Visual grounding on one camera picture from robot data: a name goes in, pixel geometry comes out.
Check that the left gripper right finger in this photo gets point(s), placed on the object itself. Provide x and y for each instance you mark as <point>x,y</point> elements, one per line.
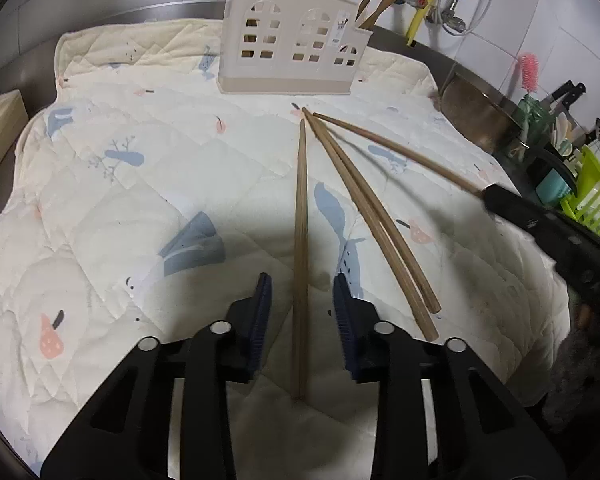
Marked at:
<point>442,413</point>

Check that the green glass jar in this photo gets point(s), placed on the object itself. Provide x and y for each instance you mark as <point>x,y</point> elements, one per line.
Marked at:
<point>533,120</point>

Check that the wall valve right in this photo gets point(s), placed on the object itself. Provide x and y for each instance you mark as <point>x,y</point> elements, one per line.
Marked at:
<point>447,18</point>

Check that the steel saucepan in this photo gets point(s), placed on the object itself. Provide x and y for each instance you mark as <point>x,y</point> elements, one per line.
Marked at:
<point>476,116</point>

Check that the beige plastic utensil holder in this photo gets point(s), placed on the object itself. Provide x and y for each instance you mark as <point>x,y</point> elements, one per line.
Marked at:
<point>293,47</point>

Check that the black handled kitchen knife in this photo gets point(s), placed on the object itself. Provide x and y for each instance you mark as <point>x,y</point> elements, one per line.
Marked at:
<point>567,94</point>

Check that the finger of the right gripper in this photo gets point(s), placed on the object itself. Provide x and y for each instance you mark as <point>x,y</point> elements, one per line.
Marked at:
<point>556,234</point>

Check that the green plastic dish rack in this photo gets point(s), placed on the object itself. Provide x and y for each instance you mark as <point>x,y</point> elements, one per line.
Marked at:
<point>583,205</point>

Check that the pink bottle brush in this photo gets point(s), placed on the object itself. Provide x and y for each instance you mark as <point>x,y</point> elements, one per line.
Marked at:
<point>528,66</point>

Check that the cream quilted patterned mat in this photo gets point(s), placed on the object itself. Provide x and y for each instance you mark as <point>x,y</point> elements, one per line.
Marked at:
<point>145,201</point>

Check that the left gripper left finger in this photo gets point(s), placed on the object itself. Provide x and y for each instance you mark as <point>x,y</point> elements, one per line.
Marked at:
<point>122,431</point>

